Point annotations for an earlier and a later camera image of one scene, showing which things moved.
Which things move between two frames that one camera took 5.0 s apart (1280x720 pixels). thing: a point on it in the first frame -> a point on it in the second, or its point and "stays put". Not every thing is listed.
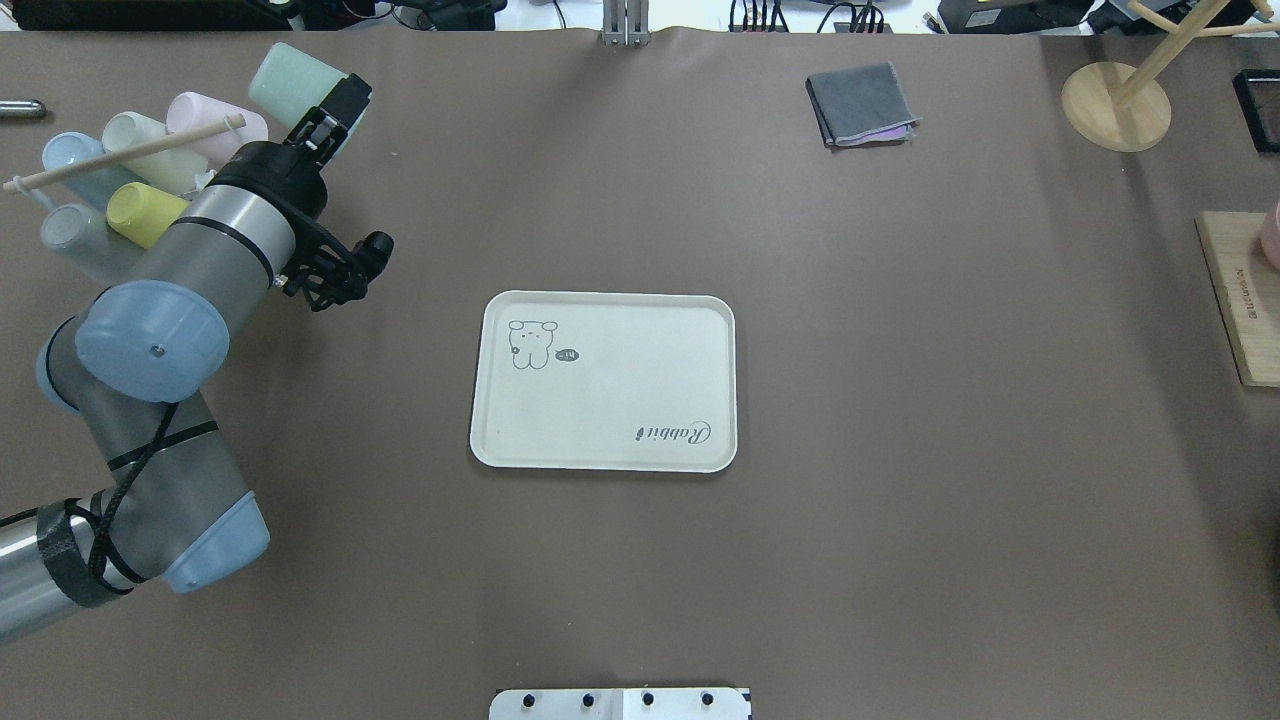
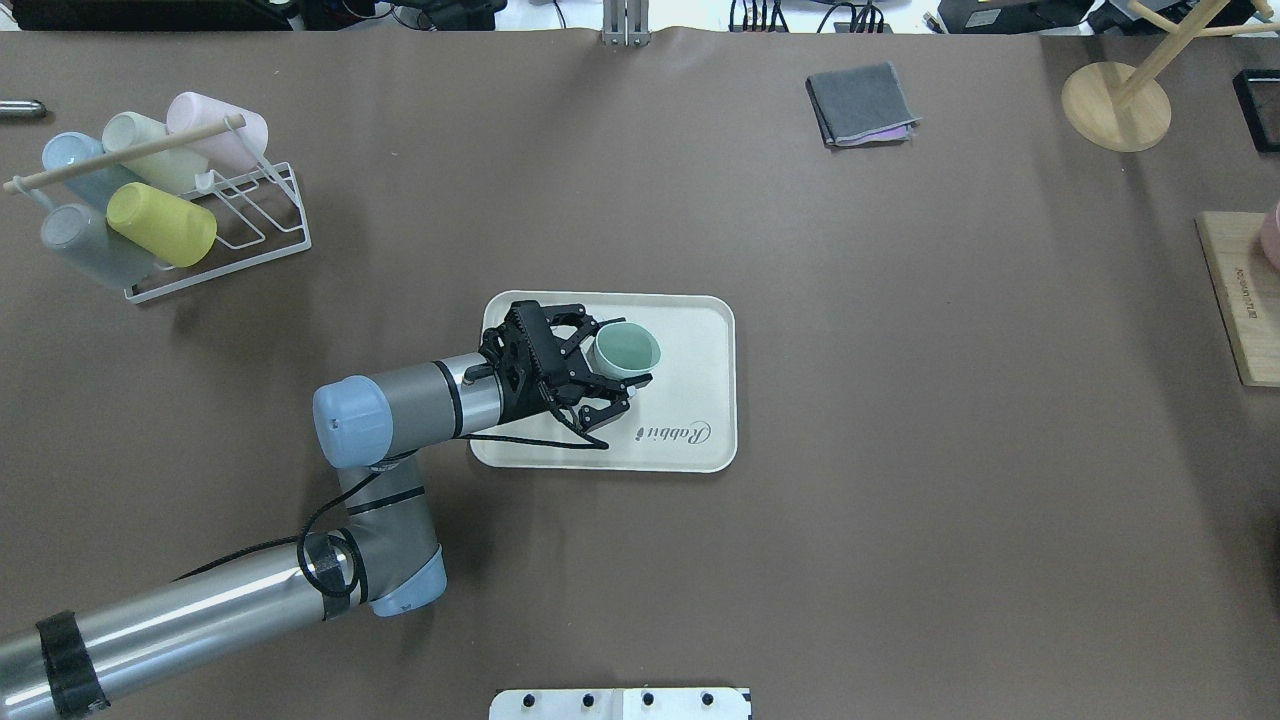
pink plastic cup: (187, 109) stays put
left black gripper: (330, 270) -> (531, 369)
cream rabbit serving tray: (606, 381) stays put
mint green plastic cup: (289, 82) -> (623, 349)
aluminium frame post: (625, 22) stays put
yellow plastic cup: (143, 215) stays put
